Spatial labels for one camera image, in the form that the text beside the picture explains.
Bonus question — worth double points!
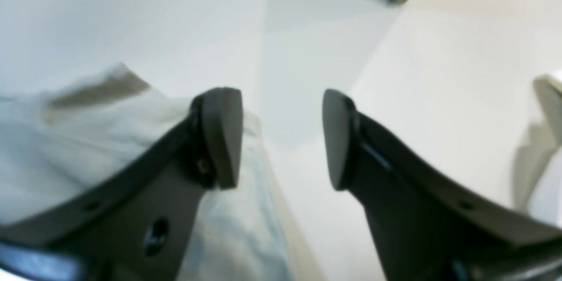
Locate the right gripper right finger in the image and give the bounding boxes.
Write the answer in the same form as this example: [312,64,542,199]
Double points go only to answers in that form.
[322,89,562,281]

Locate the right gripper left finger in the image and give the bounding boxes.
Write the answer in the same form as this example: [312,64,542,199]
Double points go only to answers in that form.
[1,87,244,281]

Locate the light grey t-shirt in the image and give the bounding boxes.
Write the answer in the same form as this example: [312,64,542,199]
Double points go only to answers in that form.
[1,64,324,281]

